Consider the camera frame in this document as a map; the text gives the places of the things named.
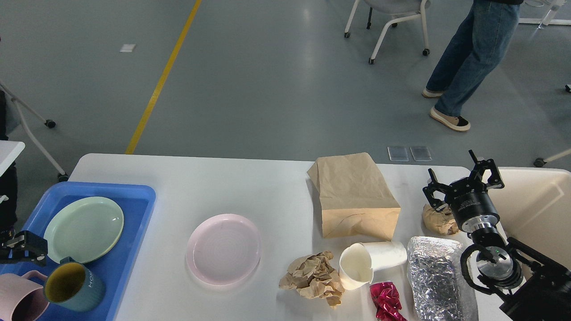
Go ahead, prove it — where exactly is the white office chair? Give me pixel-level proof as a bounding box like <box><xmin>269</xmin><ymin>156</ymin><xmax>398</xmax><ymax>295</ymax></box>
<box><xmin>363</xmin><ymin>0</ymin><xmax>431</xmax><ymax>65</ymax></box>

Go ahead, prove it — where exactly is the chair caster right edge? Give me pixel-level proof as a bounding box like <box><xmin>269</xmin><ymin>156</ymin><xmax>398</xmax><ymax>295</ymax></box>
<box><xmin>534</xmin><ymin>148</ymin><xmax>571</xmax><ymax>167</ymax></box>

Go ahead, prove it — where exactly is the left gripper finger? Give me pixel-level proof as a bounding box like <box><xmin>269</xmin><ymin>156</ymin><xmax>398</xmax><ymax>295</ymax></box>
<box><xmin>0</xmin><ymin>231</ymin><xmax>48</xmax><ymax>267</ymax></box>

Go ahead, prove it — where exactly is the light green plate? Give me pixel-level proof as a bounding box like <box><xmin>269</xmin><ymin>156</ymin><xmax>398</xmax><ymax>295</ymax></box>
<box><xmin>44</xmin><ymin>197</ymin><xmax>124</xmax><ymax>263</ymax></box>

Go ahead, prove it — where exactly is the person in blue jeans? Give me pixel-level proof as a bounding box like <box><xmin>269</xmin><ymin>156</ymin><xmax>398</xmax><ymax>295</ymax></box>
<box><xmin>422</xmin><ymin>0</ymin><xmax>522</xmax><ymax>132</ymax></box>

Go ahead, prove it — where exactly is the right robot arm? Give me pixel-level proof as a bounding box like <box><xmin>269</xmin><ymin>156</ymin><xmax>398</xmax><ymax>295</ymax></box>
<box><xmin>423</xmin><ymin>150</ymin><xmax>571</xmax><ymax>321</ymax></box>

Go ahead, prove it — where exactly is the crumpled brown paper ball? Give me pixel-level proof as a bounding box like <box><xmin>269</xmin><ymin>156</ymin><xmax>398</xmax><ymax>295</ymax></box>
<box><xmin>278</xmin><ymin>251</ymin><xmax>345</xmax><ymax>309</ymax></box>

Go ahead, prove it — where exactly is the beige plastic bin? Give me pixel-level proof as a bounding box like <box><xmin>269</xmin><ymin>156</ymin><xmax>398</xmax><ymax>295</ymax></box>
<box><xmin>488</xmin><ymin>167</ymin><xmax>571</xmax><ymax>268</ymax></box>

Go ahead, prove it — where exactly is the white side table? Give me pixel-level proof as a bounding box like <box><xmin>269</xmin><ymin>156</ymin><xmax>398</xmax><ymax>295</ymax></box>
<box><xmin>0</xmin><ymin>140</ymin><xmax>26</xmax><ymax>176</ymax></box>

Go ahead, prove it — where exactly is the white stand base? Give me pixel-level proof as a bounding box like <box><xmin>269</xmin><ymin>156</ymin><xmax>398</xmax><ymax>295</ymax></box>
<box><xmin>518</xmin><ymin>0</ymin><xmax>571</xmax><ymax>29</ymax></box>

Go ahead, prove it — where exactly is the silver foil bag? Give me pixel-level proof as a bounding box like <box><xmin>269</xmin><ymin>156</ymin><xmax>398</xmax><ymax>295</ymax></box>
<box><xmin>407</xmin><ymin>236</ymin><xmax>479</xmax><ymax>321</ymax></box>

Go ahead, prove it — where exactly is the brown paper bag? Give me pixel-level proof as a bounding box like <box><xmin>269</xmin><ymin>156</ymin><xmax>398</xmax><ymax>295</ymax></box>
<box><xmin>307</xmin><ymin>152</ymin><xmax>401</xmax><ymax>241</ymax></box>

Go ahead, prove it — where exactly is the pink plate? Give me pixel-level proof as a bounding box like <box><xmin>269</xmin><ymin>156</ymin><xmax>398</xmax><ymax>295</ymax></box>
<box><xmin>186</xmin><ymin>214</ymin><xmax>262</xmax><ymax>288</ymax></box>

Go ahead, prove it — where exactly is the white rolling stand left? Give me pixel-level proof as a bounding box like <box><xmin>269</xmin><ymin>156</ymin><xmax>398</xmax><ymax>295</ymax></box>
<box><xmin>0</xmin><ymin>80</ymin><xmax>69</xmax><ymax>183</ymax></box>

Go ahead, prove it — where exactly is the teal mug yellow inside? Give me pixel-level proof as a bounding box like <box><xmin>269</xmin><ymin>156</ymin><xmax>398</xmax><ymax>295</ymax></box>
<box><xmin>43</xmin><ymin>256</ymin><xmax>106</xmax><ymax>312</ymax></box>

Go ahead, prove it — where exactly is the small crumpled brown paper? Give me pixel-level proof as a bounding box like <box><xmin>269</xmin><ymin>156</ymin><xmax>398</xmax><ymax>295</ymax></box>
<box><xmin>422</xmin><ymin>204</ymin><xmax>459</xmax><ymax>235</ymax></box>

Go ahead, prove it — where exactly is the white paper cup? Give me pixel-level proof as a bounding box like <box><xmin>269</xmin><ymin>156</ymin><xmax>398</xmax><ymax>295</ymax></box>
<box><xmin>339</xmin><ymin>241</ymin><xmax>407</xmax><ymax>291</ymax></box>

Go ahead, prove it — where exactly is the pink mug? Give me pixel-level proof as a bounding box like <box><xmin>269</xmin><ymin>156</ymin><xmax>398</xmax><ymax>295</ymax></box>
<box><xmin>0</xmin><ymin>270</ymin><xmax>50</xmax><ymax>321</ymax></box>

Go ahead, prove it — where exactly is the blue plastic tray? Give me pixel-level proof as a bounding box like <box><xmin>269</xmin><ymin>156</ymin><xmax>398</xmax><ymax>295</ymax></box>
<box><xmin>23</xmin><ymin>181</ymin><xmax>156</xmax><ymax>321</ymax></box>

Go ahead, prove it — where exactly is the red foil wrapper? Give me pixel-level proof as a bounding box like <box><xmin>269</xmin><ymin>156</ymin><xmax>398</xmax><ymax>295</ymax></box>
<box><xmin>369</xmin><ymin>282</ymin><xmax>407</xmax><ymax>321</ymax></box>

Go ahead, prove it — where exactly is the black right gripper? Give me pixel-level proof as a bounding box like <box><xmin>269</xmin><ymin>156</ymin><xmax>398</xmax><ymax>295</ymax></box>
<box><xmin>422</xmin><ymin>150</ymin><xmax>505</xmax><ymax>233</ymax></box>

